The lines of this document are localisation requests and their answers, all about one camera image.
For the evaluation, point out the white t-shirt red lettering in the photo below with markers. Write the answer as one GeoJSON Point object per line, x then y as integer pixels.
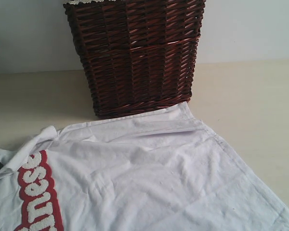
{"type": "Point", "coordinates": [159, 171]}

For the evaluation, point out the dark red wicker basket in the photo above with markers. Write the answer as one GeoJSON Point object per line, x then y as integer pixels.
{"type": "Point", "coordinates": [138, 56]}

